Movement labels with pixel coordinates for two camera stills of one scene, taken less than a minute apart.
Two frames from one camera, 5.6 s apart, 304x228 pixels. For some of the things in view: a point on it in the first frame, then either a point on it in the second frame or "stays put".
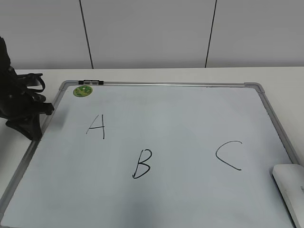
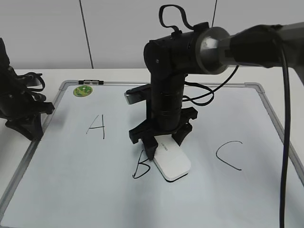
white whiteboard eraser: [290, 178] -> [171, 159]
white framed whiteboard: [135, 154] stays put
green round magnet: [82, 91] stays put
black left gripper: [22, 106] stays put
